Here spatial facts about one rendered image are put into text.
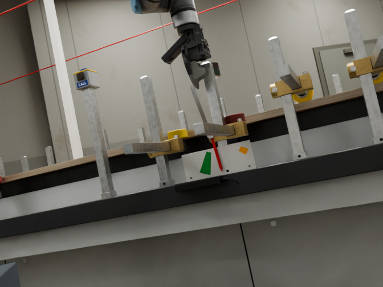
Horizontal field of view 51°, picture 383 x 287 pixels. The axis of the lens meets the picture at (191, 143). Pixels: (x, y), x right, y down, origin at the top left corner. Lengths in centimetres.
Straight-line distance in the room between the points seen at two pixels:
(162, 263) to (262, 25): 484
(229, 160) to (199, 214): 24
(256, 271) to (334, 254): 31
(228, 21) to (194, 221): 476
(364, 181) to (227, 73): 452
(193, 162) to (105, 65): 412
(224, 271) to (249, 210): 39
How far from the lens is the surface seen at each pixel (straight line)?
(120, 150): 179
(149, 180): 179
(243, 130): 140
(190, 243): 176
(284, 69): 110
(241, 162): 141
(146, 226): 160
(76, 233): 178
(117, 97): 538
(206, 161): 144
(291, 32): 638
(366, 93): 138
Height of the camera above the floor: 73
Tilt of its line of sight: 4 degrees up
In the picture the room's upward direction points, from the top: 12 degrees counter-clockwise
